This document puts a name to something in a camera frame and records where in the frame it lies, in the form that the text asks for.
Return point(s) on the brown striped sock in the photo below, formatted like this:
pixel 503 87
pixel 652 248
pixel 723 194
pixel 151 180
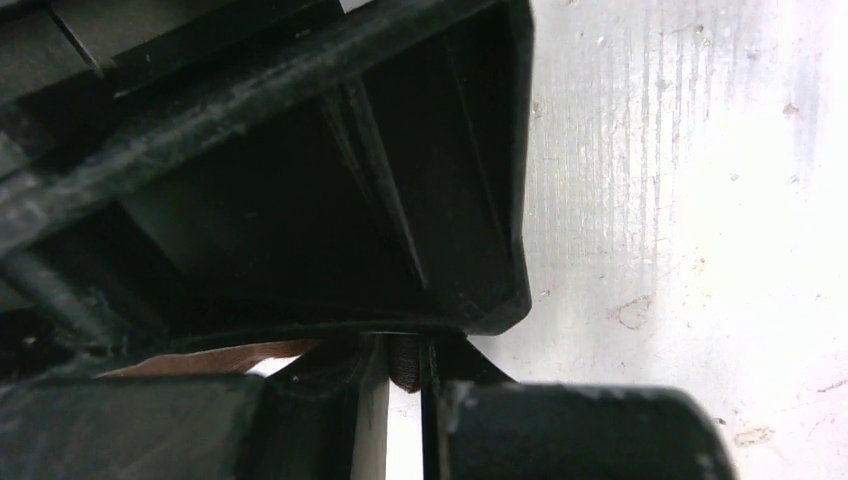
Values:
pixel 402 356

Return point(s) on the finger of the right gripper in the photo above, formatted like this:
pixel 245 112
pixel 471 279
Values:
pixel 184 175

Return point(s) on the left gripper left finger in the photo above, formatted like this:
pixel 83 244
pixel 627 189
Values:
pixel 322 417

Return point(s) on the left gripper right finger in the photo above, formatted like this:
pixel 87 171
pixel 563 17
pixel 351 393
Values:
pixel 479 423

